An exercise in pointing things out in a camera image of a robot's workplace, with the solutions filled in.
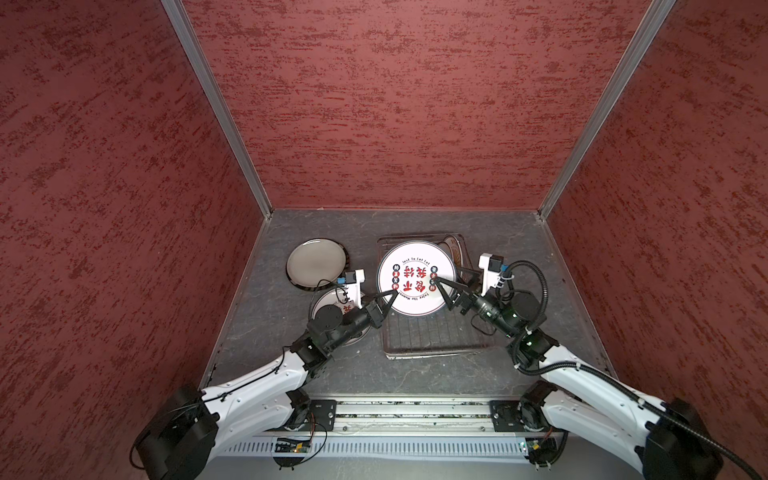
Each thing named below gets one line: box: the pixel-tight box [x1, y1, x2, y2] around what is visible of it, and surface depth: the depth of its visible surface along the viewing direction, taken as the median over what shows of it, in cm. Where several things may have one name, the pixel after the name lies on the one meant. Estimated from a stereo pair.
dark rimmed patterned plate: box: [286, 238, 350, 291], surface depth 105 cm
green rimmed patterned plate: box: [377, 240, 456, 317], surface depth 72 cm
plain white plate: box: [285, 238, 350, 291], surface depth 105 cm
